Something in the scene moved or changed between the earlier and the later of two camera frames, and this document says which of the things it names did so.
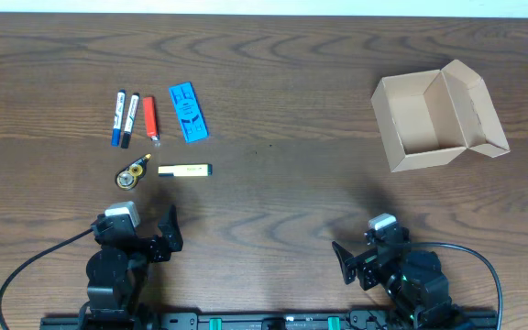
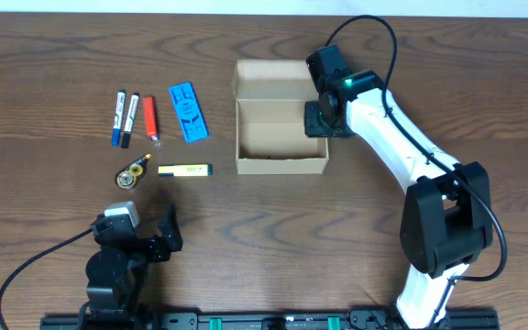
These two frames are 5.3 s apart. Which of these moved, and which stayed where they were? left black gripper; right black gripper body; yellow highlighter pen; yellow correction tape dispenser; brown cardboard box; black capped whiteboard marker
Moved: brown cardboard box; right black gripper body
Stayed: yellow highlighter pen; yellow correction tape dispenser; left black gripper; black capped whiteboard marker
